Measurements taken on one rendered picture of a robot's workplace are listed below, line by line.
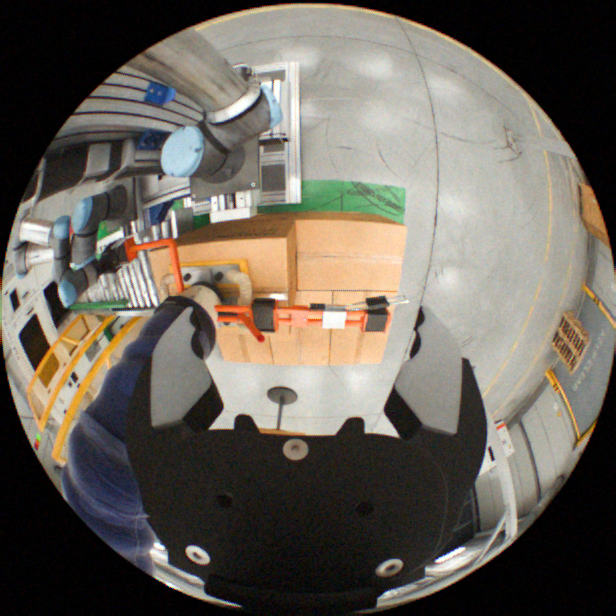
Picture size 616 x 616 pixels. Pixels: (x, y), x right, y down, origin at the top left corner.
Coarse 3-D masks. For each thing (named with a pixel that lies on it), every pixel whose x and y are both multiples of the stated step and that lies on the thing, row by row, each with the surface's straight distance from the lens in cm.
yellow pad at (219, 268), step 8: (184, 264) 85; (192, 264) 83; (200, 264) 81; (208, 264) 79; (216, 264) 78; (224, 264) 77; (232, 264) 75; (240, 264) 74; (184, 272) 85; (216, 272) 78; (224, 272) 77; (184, 280) 83; (192, 280) 85; (216, 280) 77; (224, 280) 78
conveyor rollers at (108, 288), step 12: (156, 228) 146; (168, 228) 141; (96, 252) 217; (144, 252) 160; (72, 264) 290; (132, 264) 175; (144, 264) 161; (108, 276) 213; (120, 276) 190; (132, 276) 176; (96, 288) 237; (108, 288) 214; (120, 288) 199; (132, 288) 186; (144, 288) 172; (84, 300) 286; (96, 300) 255; (108, 300) 224; (132, 300) 190; (156, 300) 169
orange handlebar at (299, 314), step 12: (156, 240) 75; (168, 240) 70; (180, 276) 73; (180, 288) 74; (240, 312) 69; (288, 312) 65; (300, 312) 64; (312, 312) 64; (348, 312) 66; (360, 312) 66; (288, 324) 67; (300, 324) 66; (312, 324) 67; (348, 324) 68; (360, 324) 69
